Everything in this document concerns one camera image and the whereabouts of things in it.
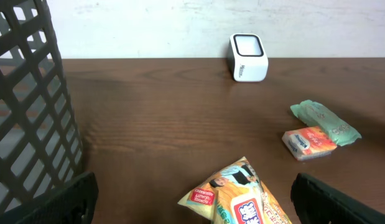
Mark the white black barcode scanner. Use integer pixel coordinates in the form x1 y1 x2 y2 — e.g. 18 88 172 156
226 34 269 82

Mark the yellow snack chip bag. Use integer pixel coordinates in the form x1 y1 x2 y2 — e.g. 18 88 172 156
178 157 291 224

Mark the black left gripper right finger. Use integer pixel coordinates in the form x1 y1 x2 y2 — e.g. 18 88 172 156
290 173 385 224

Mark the teal wet wipes pack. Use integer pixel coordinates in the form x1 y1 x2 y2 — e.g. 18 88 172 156
290 100 362 146

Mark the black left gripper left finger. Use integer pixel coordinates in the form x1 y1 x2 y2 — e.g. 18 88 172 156
0 172 99 224

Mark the grey plastic shopping basket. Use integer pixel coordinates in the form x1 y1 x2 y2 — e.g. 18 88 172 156
0 0 83 214

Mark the small orange white box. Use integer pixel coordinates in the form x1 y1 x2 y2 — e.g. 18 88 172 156
282 126 337 161

